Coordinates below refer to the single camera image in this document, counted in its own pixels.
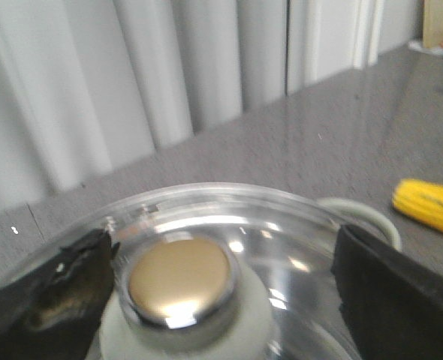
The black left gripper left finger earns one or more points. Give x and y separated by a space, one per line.
54 310

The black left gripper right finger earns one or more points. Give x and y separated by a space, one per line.
391 305

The yellow corn cob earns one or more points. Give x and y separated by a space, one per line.
421 201

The glass pot lid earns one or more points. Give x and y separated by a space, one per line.
216 271

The pale green electric pot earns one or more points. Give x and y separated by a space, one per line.
365 213

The grey curtain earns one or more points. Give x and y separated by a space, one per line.
87 87

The wooden board in background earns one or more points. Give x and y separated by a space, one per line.
432 23

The white door frame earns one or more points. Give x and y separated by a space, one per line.
343 35

